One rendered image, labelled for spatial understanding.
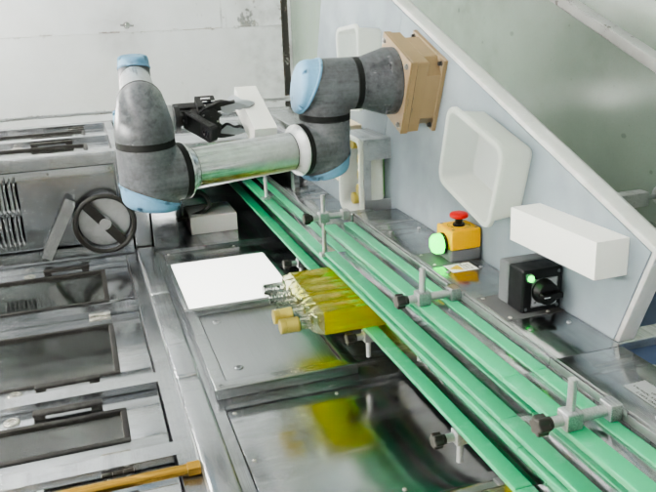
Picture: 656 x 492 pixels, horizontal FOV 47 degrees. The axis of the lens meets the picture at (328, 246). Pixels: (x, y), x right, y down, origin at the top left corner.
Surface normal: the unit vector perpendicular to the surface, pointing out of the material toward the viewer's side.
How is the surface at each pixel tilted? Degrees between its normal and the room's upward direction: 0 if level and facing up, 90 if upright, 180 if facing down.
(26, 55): 90
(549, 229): 0
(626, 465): 90
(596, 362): 90
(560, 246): 0
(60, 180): 90
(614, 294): 0
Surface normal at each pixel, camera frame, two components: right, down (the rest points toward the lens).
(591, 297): -0.95, 0.13
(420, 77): 0.31, 0.60
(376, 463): -0.04, -0.95
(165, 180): 0.59, 0.25
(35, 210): 0.32, 0.29
